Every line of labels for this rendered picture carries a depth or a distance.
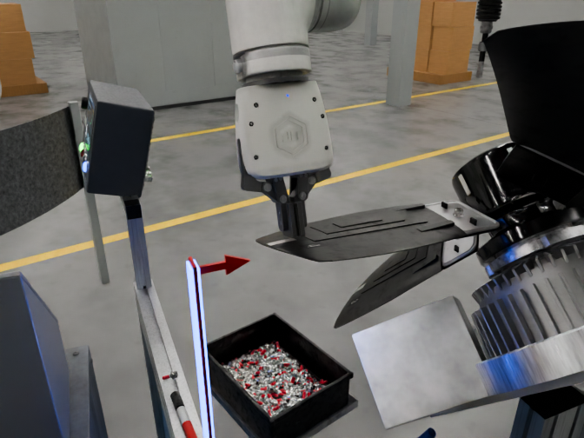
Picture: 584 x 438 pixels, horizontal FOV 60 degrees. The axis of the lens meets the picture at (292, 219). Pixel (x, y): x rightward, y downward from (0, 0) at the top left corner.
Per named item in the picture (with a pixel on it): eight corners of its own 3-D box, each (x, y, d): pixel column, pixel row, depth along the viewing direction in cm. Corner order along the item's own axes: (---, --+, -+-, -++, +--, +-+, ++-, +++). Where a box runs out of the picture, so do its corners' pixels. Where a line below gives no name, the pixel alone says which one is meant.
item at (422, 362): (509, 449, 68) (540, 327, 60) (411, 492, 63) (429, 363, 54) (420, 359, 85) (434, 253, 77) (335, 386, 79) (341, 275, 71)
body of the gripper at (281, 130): (238, 70, 50) (254, 182, 52) (329, 63, 54) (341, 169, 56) (220, 82, 57) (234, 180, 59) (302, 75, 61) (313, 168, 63)
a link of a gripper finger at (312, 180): (292, 178, 56) (300, 237, 57) (318, 175, 57) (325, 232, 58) (282, 177, 59) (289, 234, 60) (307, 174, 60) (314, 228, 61)
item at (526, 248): (544, 266, 75) (537, 254, 76) (620, 225, 63) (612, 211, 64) (468, 287, 70) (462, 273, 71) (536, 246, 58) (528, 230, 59)
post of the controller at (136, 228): (151, 287, 110) (140, 203, 102) (137, 289, 109) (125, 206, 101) (149, 280, 112) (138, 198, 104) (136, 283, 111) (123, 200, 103)
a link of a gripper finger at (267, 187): (264, 182, 55) (272, 242, 56) (291, 178, 56) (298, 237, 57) (255, 182, 58) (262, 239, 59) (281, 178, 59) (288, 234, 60)
